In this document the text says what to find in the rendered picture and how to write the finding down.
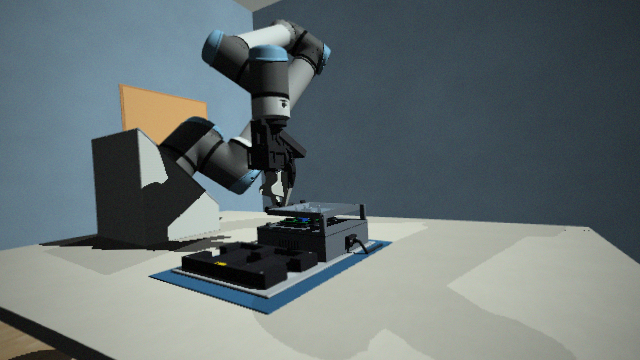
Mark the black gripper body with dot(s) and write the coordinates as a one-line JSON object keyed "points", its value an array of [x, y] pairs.
{"points": [[268, 157]]}

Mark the green circuit board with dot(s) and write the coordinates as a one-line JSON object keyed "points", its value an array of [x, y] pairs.
{"points": [[298, 220]]}

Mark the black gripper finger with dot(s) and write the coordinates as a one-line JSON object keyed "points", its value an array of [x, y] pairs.
{"points": [[285, 182], [265, 189]]}

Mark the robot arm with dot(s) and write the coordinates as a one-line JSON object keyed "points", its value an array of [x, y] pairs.
{"points": [[197, 144]]}

